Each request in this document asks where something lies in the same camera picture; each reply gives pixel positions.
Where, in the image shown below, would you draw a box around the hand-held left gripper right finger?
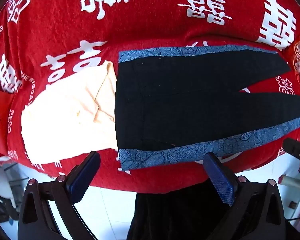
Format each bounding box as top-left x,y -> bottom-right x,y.
203,152 -> 288,240

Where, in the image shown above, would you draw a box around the person's black clothing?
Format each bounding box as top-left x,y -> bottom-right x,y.
126,179 -> 240,240

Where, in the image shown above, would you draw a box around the red printed blanket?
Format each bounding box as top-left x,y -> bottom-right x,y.
0,0 -> 300,194

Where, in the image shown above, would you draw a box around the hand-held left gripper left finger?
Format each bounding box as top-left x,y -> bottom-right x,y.
17,151 -> 101,240

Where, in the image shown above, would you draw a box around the cream folded cloth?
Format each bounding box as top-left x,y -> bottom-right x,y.
20,61 -> 119,164

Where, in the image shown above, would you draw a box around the black pants with blue trim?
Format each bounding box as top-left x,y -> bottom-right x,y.
114,45 -> 300,171

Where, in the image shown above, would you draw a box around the white pipe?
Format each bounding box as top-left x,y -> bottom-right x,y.
277,174 -> 300,188

